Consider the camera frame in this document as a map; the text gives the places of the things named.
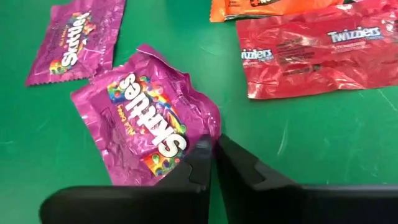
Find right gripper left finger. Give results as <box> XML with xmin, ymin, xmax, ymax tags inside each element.
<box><xmin>39</xmin><ymin>134</ymin><xmax>215</xmax><ymax>224</ymax></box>

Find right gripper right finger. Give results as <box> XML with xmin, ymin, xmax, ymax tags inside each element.
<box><xmin>216</xmin><ymin>133</ymin><xmax>398</xmax><ymax>224</ymax></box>

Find purple Skittles pack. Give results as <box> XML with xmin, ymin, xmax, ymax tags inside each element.
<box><xmin>70</xmin><ymin>43</ymin><xmax>223</xmax><ymax>187</ymax></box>
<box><xmin>24</xmin><ymin>0</ymin><xmax>127</xmax><ymax>87</ymax></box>

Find green table mat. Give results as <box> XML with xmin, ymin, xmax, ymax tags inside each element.
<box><xmin>0</xmin><ymin>0</ymin><xmax>398</xmax><ymax>224</ymax></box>

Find red Twizzlers pack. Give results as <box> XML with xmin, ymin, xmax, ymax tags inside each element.
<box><xmin>235</xmin><ymin>0</ymin><xmax>398</xmax><ymax>101</ymax></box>

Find orange Reese's pack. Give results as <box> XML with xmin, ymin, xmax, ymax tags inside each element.
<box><xmin>209</xmin><ymin>0</ymin><xmax>345</xmax><ymax>23</ymax></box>

